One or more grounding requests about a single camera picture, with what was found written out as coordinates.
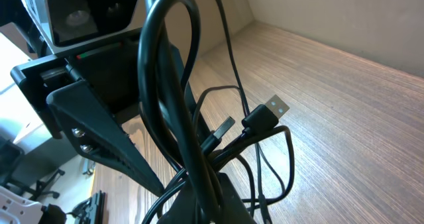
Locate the black office chair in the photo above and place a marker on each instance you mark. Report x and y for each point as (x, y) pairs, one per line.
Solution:
(23, 175)

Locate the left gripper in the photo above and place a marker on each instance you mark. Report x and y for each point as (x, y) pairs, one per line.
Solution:
(88, 93)

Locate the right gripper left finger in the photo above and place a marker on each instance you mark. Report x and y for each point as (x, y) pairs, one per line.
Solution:
(185, 209)

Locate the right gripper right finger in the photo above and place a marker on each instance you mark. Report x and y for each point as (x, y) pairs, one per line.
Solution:
(233, 210)

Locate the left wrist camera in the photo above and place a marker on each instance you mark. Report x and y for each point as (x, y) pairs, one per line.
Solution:
(67, 24)

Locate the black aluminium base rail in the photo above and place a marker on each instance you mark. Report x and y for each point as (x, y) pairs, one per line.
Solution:
(90, 211)

